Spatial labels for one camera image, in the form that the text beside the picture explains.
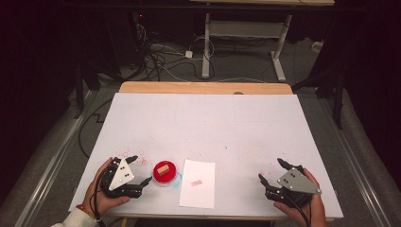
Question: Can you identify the person's left hand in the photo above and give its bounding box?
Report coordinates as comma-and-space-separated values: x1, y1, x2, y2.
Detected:
81, 156, 131, 217

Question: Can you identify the metal floor rail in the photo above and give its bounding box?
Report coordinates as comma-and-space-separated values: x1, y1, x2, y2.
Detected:
316, 96, 393, 227
13, 89, 97, 227

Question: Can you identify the white paper sheet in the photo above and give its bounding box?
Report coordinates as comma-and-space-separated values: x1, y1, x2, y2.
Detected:
178, 158, 217, 210

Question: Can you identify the wooden table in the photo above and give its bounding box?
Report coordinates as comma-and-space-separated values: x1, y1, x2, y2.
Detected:
103, 80, 336, 223

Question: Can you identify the black floor cable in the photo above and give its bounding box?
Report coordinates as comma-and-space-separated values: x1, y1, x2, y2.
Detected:
77, 98, 113, 159

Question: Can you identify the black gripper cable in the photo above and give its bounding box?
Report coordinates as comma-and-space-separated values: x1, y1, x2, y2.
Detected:
283, 192, 313, 227
88, 169, 108, 227

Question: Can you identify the black stand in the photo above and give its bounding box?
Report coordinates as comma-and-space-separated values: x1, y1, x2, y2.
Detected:
290, 61, 346, 131
73, 61, 103, 120

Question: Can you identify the round red ink pad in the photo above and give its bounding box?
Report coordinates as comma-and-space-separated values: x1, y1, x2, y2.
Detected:
152, 160, 179, 187

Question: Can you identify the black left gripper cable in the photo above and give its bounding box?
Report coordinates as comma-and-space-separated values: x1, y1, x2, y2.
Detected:
88, 169, 108, 227

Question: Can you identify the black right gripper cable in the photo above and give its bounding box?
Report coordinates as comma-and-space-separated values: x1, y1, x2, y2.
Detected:
283, 192, 313, 227

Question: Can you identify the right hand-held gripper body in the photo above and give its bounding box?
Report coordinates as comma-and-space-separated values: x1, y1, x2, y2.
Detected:
265, 163, 323, 209

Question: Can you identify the orange wrist bracelet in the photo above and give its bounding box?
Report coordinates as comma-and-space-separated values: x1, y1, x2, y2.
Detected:
75, 203, 102, 221

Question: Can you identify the person's right hand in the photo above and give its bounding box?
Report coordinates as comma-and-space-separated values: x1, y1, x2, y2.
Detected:
272, 167, 329, 227

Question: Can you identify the white floor box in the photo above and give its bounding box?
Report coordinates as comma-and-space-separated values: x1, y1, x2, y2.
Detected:
310, 40, 325, 54

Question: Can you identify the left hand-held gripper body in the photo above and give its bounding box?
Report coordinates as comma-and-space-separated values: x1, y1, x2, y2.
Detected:
99, 156, 144, 200

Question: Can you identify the large white board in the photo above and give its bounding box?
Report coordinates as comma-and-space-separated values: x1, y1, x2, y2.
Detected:
68, 92, 345, 219

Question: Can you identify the white desk frame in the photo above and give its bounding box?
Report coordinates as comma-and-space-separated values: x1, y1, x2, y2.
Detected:
188, 0, 336, 83

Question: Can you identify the tangle of floor cables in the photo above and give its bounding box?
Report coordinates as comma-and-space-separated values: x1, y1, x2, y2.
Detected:
131, 23, 218, 82

